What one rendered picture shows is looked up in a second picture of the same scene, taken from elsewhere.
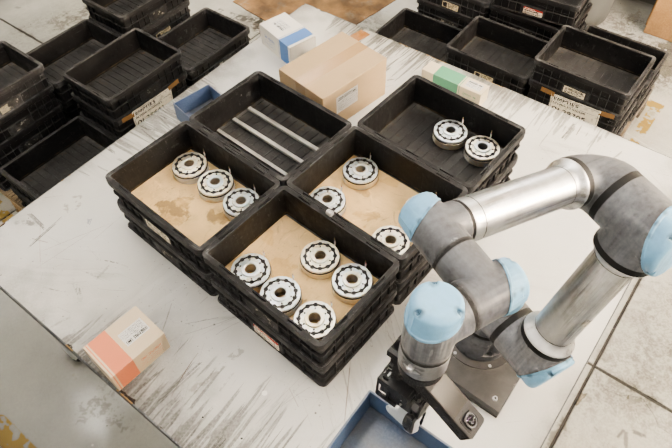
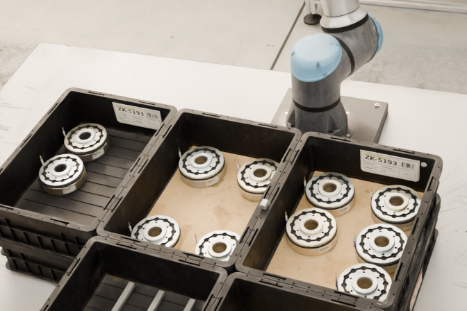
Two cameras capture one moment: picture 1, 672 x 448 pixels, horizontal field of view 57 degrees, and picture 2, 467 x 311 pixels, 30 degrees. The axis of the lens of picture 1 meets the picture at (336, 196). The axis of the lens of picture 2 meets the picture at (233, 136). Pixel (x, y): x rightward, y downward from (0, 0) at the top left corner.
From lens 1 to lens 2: 175 cm
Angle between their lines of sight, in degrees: 67
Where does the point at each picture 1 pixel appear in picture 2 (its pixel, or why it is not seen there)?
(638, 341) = not seen: hidden behind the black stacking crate
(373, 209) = (209, 214)
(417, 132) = (58, 211)
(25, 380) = not seen: outside the picture
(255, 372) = (456, 299)
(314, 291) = (354, 228)
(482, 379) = (363, 116)
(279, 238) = not seen: hidden behind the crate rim
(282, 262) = (329, 272)
